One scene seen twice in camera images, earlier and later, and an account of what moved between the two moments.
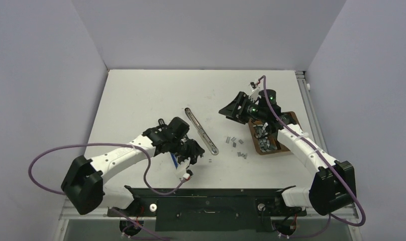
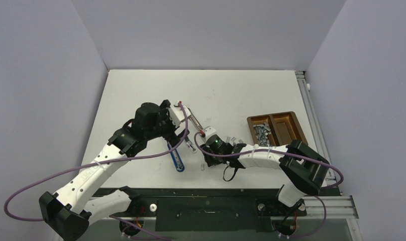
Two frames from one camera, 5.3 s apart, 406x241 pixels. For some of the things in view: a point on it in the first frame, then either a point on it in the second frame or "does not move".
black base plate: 209,208 does not move
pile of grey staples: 261,133 does not move
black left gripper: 194,151 -> 171,137
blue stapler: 176,160 does not move
